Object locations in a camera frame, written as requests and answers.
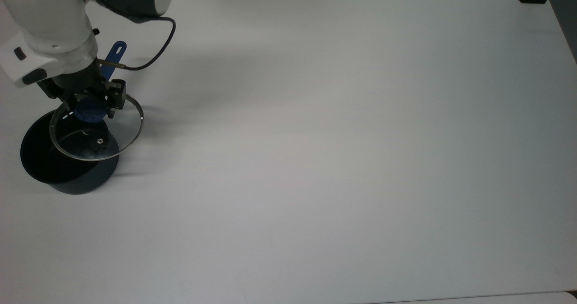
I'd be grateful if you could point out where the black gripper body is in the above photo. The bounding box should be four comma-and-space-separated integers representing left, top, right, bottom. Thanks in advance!
38, 59, 127, 111

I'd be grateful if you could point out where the glass lid with blue knob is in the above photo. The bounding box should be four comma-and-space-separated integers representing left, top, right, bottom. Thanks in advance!
48, 92, 145, 163

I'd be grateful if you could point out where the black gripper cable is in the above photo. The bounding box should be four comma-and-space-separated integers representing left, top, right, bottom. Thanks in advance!
96, 16, 177, 72

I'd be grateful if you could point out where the dark saucepan with blue handle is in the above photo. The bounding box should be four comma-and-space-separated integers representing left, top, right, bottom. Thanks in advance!
20, 41, 128, 195

